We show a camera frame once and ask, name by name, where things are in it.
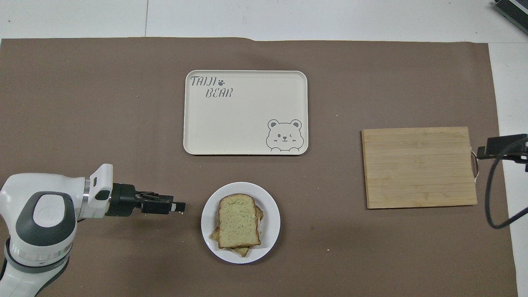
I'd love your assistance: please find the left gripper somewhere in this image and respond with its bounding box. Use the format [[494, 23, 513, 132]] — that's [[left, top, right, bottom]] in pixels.
[[107, 183, 144, 217]]

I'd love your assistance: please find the white round plate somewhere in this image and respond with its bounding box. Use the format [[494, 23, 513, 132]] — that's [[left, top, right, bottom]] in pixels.
[[201, 182, 281, 264]]

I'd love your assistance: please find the toasted bread slice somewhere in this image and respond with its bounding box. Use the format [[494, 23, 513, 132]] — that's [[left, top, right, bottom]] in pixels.
[[217, 193, 262, 249], [209, 205, 264, 258]]

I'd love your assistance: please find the cream tray with bear print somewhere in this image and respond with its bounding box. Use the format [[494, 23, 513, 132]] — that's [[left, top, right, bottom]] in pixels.
[[183, 70, 309, 156]]

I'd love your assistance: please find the wooden cutting board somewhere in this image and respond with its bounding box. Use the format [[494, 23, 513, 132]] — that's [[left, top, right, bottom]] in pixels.
[[361, 126, 480, 210]]

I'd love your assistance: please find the black cable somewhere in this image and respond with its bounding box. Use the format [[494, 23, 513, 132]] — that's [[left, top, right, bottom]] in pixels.
[[486, 138, 528, 230]]

